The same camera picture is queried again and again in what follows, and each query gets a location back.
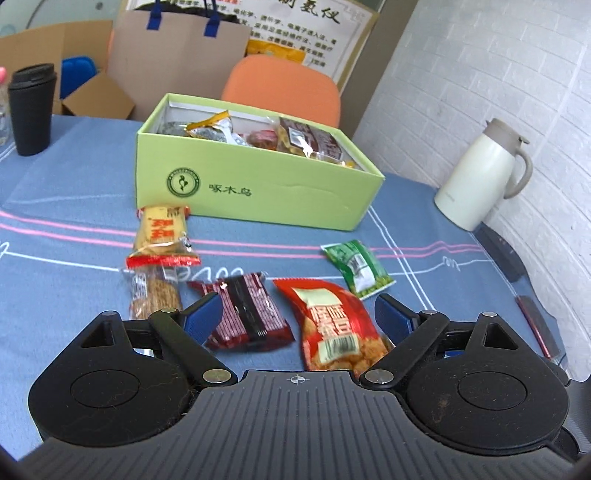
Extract clear bottle pink lid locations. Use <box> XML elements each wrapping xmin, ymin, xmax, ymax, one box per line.
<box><xmin>0</xmin><ymin>66</ymin><xmax>11</xmax><ymax>147</ymax></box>

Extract dark grey box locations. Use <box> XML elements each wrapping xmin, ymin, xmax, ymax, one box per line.
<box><xmin>475</xmin><ymin>224</ymin><xmax>527</xmax><ymax>283</ymax></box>

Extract black cup with lid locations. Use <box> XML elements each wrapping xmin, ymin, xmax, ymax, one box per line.
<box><xmin>7</xmin><ymin>63</ymin><xmax>58</xmax><ymax>157</ymax></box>

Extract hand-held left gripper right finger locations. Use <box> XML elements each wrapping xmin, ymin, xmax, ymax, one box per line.
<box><xmin>359</xmin><ymin>294</ymin><xmax>518</xmax><ymax>391</ymax></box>

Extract silver snack packet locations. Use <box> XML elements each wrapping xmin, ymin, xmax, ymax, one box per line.
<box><xmin>159</xmin><ymin>119</ymin><xmax>192</xmax><ymax>137</ymax></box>

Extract open brown cardboard box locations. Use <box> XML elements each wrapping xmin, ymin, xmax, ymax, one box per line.
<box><xmin>0</xmin><ymin>19</ymin><xmax>137</xmax><ymax>121</ymax></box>

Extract brown paper bag blue handles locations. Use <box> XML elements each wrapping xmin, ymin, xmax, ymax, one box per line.
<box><xmin>107</xmin><ymin>0</ymin><xmax>252</xmax><ymax>121</ymax></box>

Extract small green snack packet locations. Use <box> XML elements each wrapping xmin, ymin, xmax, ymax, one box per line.
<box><xmin>321</xmin><ymin>240</ymin><xmax>395</xmax><ymax>298</ymax></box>

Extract cardboard framed poster board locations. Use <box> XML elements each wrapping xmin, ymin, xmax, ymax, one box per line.
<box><xmin>124</xmin><ymin>0</ymin><xmax>379</xmax><ymax>93</ymax></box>

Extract yellow green candy packet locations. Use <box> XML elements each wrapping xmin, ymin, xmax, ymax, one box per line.
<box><xmin>186</xmin><ymin>111</ymin><xmax>236</xmax><ymax>143</ymax></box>

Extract light green cardboard box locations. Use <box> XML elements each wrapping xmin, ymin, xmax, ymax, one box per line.
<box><xmin>135</xmin><ymin>92</ymin><xmax>386</xmax><ymax>232</ymax></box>

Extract cream thermos jug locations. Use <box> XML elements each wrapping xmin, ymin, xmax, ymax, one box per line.
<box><xmin>433</xmin><ymin>117</ymin><xmax>534</xmax><ymax>232</ymax></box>

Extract clear biscuit stick packet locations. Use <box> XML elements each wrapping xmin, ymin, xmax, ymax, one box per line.
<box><xmin>122</xmin><ymin>265</ymin><xmax>183</xmax><ymax>320</ymax></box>

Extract blue chair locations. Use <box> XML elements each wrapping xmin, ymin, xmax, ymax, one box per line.
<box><xmin>60</xmin><ymin>55</ymin><xmax>100</xmax><ymax>100</ymax></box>

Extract blue striped tablecloth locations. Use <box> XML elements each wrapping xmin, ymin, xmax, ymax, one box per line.
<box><xmin>0</xmin><ymin>113</ymin><xmax>573</xmax><ymax>462</ymax></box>

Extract dark red black snack packet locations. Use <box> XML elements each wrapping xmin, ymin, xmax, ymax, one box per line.
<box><xmin>187</xmin><ymin>272</ymin><xmax>296</xmax><ymax>352</ymax></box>

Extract orange chair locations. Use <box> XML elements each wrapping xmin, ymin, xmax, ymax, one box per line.
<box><xmin>221</xmin><ymin>55</ymin><xmax>342</xmax><ymax>130</ymax></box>

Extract dark red clear snack packet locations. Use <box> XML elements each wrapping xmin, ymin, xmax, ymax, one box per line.
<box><xmin>279</xmin><ymin>117</ymin><xmax>348</xmax><ymax>163</ymax></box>

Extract bright red snack packet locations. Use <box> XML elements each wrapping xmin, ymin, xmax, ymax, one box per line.
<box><xmin>272</xmin><ymin>277</ymin><xmax>395</xmax><ymax>372</ymax></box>

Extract orange snack packet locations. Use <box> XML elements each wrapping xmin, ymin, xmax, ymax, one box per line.
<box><xmin>126</xmin><ymin>204</ymin><xmax>202</xmax><ymax>269</ymax></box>

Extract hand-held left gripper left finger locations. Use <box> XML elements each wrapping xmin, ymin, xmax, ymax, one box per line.
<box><xmin>78</xmin><ymin>292</ymin><xmax>238</xmax><ymax>387</ymax></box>

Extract smartphone in red case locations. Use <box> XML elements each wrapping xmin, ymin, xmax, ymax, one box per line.
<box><xmin>515</xmin><ymin>294</ymin><xmax>561</xmax><ymax>361</ymax></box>

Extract small round red snack packet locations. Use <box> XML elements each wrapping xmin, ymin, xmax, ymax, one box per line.
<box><xmin>247</xmin><ymin>130</ymin><xmax>280</xmax><ymax>149</ymax></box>

